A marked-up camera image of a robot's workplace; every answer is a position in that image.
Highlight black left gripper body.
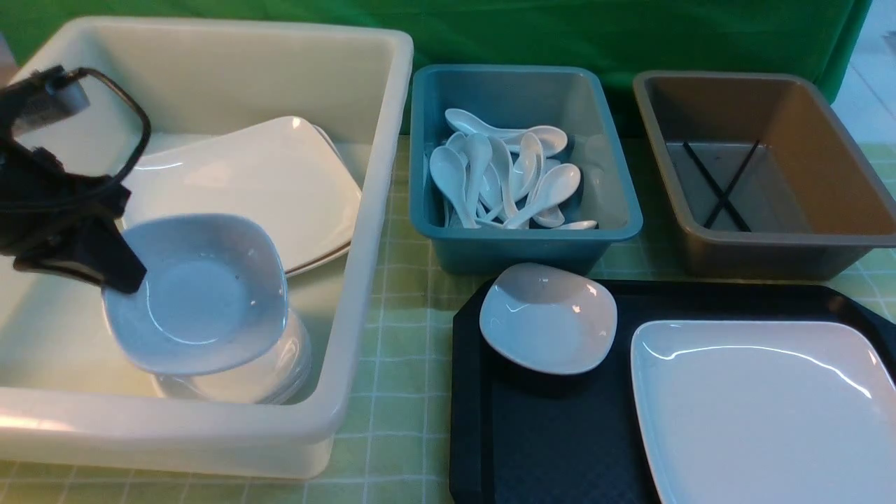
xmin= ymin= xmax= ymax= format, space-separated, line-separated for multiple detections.
xmin=2 ymin=137 xmax=130 ymax=272

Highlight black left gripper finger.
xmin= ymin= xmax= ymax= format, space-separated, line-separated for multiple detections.
xmin=42 ymin=219 xmax=147 ymax=294

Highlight white bowl tray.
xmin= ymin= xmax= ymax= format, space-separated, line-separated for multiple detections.
xmin=479 ymin=262 xmax=619 ymax=376
xmin=102 ymin=213 xmax=289 ymax=376

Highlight large white square plate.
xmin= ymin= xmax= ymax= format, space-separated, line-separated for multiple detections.
xmin=631 ymin=320 xmax=895 ymax=503

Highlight white soup spoon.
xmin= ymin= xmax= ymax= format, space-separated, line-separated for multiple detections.
xmin=502 ymin=163 xmax=582 ymax=229

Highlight top white plate in bin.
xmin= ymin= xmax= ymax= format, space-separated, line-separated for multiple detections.
xmin=122 ymin=117 xmax=362 ymax=271

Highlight white plate in bin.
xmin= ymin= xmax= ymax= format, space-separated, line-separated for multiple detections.
xmin=122 ymin=117 xmax=362 ymax=271
xmin=285 ymin=124 xmax=351 ymax=278

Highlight lower white plate in bin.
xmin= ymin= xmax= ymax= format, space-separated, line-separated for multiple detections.
xmin=285 ymin=124 xmax=351 ymax=278

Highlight large white plastic bin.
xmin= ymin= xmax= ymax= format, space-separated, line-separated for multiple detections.
xmin=2 ymin=16 xmax=413 ymax=479

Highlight stacked white bowls in bin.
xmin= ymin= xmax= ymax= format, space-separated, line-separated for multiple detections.
xmin=151 ymin=310 xmax=313 ymax=405

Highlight green checkered tablecloth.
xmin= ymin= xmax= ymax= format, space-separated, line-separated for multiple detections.
xmin=0 ymin=135 xmax=896 ymax=504

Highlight white spoon left of pile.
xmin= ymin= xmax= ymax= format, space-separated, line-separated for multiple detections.
xmin=429 ymin=146 xmax=480 ymax=229

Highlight white spoon of pile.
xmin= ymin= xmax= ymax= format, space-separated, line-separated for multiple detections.
xmin=444 ymin=108 xmax=568 ymax=157
xmin=429 ymin=146 xmax=480 ymax=229
xmin=465 ymin=133 xmax=493 ymax=216

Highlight white spoon centre of pile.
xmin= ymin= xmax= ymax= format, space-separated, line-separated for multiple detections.
xmin=465 ymin=133 xmax=493 ymax=216

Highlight black serving tray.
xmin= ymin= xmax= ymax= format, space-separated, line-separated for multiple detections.
xmin=448 ymin=279 xmax=895 ymax=503

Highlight white spoon top of pile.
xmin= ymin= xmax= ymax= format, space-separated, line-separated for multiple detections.
xmin=444 ymin=108 xmax=568 ymax=157

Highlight teal plastic bin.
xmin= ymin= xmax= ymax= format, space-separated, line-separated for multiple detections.
xmin=409 ymin=64 xmax=643 ymax=277

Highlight black chopstick in brown bin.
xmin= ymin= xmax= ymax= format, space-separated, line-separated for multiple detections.
xmin=682 ymin=141 xmax=751 ymax=232

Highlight brown plastic bin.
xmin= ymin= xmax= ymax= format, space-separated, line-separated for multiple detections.
xmin=633 ymin=70 xmax=895 ymax=281

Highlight green backdrop cloth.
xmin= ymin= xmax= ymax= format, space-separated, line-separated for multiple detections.
xmin=1 ymin=1 xmax=871 ymax=135

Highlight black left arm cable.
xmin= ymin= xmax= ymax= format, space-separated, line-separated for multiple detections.
xmin=0 ymin=67 xmax=153 ymax=214

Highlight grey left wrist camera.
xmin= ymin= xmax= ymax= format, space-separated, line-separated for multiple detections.
xmin=1 ymin=66 xmax=90 ymax=138

